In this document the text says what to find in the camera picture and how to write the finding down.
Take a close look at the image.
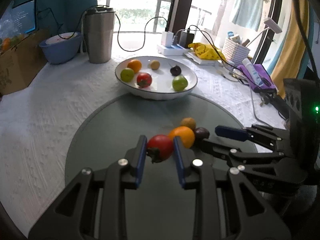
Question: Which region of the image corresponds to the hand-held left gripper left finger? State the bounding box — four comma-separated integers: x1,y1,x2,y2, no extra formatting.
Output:
28,135,148,240

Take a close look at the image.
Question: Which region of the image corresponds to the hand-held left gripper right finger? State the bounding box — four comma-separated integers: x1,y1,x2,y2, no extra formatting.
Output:
173,136,292,240

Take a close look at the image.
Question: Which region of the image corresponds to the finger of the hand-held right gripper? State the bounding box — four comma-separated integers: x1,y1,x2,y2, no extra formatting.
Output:
199,137,288,178
215,124,286,153

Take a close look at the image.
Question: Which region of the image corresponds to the red cherry tomato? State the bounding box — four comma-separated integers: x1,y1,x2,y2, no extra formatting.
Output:
136,72,152,88
146,134,175,163

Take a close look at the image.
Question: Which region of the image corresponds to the orange cherry tomato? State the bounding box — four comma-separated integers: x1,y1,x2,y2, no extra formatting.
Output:
168,126,195,149
127,59,142,74

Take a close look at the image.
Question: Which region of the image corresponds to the yellow cherry tomato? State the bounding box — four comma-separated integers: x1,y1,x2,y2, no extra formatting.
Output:
180,117,197,130

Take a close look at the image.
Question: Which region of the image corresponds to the green cherry tomato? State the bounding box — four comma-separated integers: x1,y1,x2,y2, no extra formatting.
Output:
120,68,135,82
172,76,188,92

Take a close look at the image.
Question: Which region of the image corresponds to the white plate with dark rim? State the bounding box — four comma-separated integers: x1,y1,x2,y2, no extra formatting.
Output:
115,56,198,101

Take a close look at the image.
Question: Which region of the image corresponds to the grey round placemat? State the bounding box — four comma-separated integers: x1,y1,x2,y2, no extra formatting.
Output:
64,92,260,240

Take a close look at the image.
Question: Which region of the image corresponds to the black car key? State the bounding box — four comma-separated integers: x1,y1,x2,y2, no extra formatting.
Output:
259,94,273,107

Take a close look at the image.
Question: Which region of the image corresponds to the white tube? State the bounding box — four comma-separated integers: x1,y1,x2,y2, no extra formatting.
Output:
241,58,265,87

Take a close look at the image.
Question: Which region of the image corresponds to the purple cloth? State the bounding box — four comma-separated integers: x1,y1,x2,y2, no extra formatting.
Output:
236,64,279,93

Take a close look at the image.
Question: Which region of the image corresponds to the white paper stack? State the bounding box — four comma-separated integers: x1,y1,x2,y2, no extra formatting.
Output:
185,51,220,66

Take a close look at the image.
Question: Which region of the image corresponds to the white plastic basket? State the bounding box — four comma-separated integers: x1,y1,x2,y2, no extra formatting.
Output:
222,37,251,63

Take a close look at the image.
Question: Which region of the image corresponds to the yellow bag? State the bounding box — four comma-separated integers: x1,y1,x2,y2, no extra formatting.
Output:
188,42,225,61

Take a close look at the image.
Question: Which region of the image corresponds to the yellow curtain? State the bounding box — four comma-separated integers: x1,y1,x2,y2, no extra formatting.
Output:
270,0,313,98

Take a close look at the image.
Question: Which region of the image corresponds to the white power strip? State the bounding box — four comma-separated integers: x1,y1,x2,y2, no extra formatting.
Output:
157,44,190,56

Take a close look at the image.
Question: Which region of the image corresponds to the black charger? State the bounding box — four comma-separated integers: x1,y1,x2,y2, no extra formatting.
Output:
179,30,195,48

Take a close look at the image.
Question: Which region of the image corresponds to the white charger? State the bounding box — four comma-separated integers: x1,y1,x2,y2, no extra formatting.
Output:
161,31,174,47

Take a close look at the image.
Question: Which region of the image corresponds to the white desk lamp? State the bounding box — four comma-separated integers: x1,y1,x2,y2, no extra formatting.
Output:
247,17,283,48

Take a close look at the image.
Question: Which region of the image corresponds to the steel tumbler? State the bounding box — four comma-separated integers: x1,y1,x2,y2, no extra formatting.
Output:
82,7,116,64

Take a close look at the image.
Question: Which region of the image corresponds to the hanging light blue towel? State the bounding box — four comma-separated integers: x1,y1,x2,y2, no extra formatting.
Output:
229,0,265,32

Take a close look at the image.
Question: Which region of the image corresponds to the blue bowl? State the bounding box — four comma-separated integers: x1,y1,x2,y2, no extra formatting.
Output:
39,32,83,65

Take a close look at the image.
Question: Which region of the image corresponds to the white pink lid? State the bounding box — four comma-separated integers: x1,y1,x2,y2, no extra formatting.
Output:
47,32,81,43

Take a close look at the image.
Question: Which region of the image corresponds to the balcony railing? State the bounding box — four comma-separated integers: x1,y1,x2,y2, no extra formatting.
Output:
97,0,213,34

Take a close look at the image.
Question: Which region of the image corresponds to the cardboard box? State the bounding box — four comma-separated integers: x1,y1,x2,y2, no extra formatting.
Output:
0,29,50,96

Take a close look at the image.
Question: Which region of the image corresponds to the teal curtain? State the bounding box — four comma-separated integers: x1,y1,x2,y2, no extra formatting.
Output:
15,0,98,34

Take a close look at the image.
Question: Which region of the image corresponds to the tablet screen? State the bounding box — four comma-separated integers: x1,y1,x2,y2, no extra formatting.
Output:
12,0,38,34

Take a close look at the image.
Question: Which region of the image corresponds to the clear plastic bag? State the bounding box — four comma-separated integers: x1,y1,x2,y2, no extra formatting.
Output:
0,1,28,53

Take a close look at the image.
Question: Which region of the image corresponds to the grey cable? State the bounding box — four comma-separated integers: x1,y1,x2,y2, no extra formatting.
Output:
250,85,262,122

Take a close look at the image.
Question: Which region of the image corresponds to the long black cable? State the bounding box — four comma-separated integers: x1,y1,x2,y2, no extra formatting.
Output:
174,25,250,72

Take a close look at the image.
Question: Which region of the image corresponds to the black charging cable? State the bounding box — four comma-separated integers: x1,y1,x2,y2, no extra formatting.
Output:
114,11,169,52

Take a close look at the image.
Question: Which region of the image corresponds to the black window frame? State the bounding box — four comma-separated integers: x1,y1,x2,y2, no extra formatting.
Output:
165,0,198,34

